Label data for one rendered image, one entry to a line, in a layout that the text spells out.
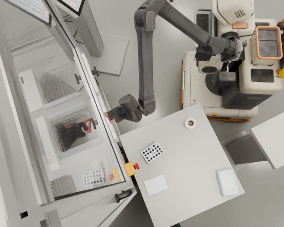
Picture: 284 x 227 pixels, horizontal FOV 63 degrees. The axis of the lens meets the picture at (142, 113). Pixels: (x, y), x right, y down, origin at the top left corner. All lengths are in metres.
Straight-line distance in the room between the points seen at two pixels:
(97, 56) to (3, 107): 2.28
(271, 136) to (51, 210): 1.52
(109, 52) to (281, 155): 1.83
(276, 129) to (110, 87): 1.55
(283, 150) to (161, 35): 1.69
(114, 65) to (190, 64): 0.79
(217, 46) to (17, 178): 1.02
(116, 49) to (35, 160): 2.33
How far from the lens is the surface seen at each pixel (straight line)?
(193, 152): 1.52
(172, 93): 2.41
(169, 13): 1.03
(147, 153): 1.48
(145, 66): 0.99
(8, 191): 0.31
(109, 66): 2.51
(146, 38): 0.98
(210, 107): 2.12
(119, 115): 1.11
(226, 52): 1.25
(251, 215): 2.44
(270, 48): 1.73
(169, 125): 1.53
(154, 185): 1.48
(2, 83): 0.34
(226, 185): 1.51
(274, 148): 1.69
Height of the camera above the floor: 2.25
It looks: 75 degrees down
